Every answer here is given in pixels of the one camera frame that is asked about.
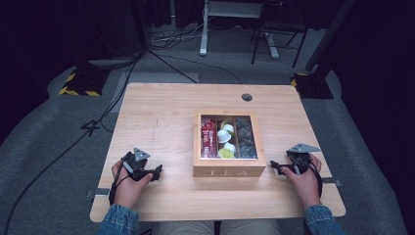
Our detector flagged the white desk leg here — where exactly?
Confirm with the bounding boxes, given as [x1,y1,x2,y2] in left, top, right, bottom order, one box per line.
[263,31,281,60]
[199,0,213,58]

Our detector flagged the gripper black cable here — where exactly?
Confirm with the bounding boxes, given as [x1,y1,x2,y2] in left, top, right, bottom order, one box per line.
[301,158,324,199]
[108,161,132,206]

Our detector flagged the tangle of floor cables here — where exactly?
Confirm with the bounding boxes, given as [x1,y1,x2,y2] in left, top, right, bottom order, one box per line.
[150,19,211,51]

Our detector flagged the long black floor cable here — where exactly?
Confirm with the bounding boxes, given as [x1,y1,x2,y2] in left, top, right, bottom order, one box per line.
[2,53,143,235]

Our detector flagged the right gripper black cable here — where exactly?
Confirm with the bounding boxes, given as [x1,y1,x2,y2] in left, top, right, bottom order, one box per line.
[301,158,324,199]

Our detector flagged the pile of red sachets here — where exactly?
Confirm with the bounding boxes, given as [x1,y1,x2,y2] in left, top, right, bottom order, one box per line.
[201,117,218,160]

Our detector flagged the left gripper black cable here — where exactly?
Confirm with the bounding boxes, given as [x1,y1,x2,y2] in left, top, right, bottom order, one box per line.
[108,161,132,206]

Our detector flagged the grey metal table bracket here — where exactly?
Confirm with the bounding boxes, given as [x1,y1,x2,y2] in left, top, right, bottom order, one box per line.
[86,188,111,199]
[322,177,343,188]

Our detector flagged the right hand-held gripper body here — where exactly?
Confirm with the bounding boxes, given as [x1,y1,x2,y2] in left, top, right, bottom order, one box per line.
[286,142,322,174]

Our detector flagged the black slanted stand pole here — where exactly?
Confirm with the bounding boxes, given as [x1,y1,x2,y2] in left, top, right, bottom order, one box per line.
[304,0,357,73]

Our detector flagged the person's left hand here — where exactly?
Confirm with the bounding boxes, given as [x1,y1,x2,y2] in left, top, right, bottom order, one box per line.
[111,160,155,211]

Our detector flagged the white desk top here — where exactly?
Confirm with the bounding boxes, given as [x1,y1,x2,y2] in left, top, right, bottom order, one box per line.
[207,0,264,20]

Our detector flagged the black stand base hazard stripes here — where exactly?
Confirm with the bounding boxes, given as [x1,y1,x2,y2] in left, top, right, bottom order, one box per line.
[290,71,335,100]
[59,66,111,98]

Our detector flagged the black chair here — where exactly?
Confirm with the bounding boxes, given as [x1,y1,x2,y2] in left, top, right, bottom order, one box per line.
[250,0,309,69]

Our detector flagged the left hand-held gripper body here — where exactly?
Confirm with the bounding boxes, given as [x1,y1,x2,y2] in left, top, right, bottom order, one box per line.
[120,147,155,181]

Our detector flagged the person's right hand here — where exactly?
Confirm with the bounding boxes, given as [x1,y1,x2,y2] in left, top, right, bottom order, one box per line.
[281,154,323,211]

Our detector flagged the pile of dark tea bags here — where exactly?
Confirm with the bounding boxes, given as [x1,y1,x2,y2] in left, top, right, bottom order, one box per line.
[235,117,257,160]

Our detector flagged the wooden tea box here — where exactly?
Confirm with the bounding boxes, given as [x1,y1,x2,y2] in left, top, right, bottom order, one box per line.
[192,109,267,178]

